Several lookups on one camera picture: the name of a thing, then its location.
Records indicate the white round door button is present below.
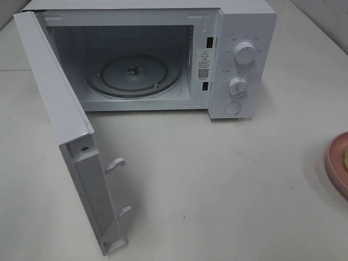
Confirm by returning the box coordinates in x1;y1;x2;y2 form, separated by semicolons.
224;102;241;115

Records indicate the white timer knob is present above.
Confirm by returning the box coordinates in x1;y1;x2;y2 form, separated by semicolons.
228;77;248;96

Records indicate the white microwave door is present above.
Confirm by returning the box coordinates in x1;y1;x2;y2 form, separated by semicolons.
14;11;126;256

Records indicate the pink round plate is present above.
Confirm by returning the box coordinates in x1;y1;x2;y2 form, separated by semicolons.
325;132;347;201

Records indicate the toast sandwich with lettuce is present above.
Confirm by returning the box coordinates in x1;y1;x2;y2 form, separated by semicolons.
344;148;348;172

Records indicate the glass microwave turntable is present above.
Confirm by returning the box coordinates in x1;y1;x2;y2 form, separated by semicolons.
85;54;183;98

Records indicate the white microwave oven body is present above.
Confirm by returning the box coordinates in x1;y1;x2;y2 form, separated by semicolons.
19;1;277;119

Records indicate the white upper power knob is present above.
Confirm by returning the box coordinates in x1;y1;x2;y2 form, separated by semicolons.
233;40;256;65

